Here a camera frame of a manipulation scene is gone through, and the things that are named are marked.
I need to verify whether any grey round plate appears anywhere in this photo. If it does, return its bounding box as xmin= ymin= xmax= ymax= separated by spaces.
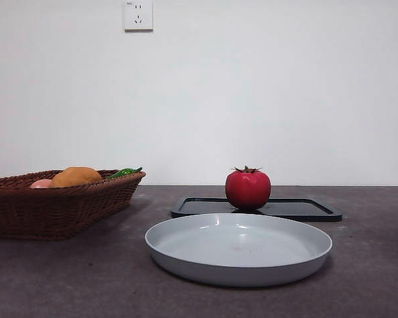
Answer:
xmin=144 ymin=213 xmax=334 ymax=288

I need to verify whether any red tomato with green stem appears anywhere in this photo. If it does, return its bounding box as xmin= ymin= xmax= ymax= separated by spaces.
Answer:
xmin=225 ymin=165 xmax=272 ymax=210

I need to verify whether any brown wicker basket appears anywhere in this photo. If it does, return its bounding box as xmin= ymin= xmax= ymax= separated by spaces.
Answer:
xmin=0 ymin=169 xmax=147 ymax=242

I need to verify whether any black rectangular tray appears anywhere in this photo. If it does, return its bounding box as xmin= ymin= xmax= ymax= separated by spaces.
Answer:
xmin=170 ymin=196 xmax=344 ymax=223

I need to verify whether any orange-brown round potato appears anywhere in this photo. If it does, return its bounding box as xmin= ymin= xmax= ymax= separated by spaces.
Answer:
xmin=50 ymin=166 xmax=103 ymax=188

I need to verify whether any white wall power socket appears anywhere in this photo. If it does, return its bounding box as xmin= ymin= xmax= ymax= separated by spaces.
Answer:
xmin=124 ymin=0 xmax=155 ymax=33

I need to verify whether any pink peach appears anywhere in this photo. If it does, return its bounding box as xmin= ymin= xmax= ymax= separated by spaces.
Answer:
xmin=29 ymin=178 xmax=54 ymax=189

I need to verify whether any green chili pepper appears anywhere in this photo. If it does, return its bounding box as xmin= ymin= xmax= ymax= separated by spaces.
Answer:
xmin=105 ymin=166 xmax=143 ymax=181

